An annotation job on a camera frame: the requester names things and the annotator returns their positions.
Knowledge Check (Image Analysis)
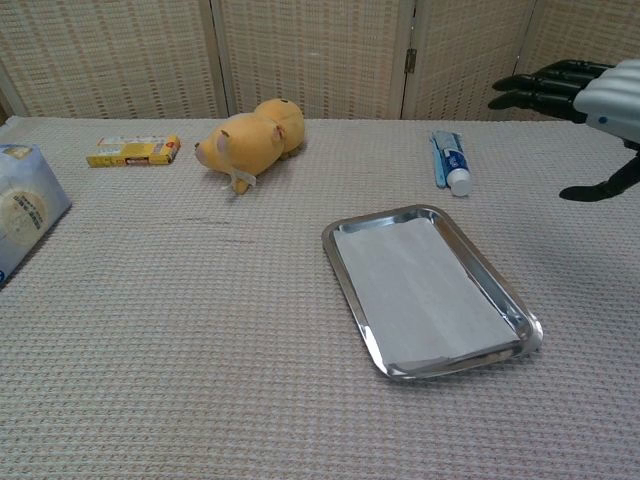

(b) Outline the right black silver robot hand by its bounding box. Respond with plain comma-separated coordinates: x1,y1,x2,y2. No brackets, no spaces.
487,58,640,204

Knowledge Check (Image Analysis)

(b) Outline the white paper sheet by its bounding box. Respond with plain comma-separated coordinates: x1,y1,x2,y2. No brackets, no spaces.
333,218,522,374

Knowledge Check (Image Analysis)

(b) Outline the stainless steel tray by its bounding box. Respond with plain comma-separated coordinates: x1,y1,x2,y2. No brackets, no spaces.
321,204,544,381

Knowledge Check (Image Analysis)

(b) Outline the blue white toothpaste tube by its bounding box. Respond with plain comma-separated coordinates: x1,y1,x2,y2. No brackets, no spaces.
432,130,473,197

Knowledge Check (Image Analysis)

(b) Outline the blue toothbrush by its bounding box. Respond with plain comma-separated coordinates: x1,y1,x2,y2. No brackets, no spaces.
428,130,449,190

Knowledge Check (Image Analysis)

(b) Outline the beige woven folding screen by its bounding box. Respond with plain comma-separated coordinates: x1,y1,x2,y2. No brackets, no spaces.
0,0,640,121

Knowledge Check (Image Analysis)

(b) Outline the yellow plush animal toy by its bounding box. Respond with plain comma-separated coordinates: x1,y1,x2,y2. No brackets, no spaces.
194,98,307,196

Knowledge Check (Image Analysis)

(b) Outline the yellow cardboard box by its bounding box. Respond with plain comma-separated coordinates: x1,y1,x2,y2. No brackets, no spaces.
85,134,182,169

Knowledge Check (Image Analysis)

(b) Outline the beige woven tablecloth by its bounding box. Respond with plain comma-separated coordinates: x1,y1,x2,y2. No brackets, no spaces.
0,115,640,480

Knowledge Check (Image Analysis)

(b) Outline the blue tissue pack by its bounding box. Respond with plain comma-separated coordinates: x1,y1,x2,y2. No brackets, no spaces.
0,143,73,290

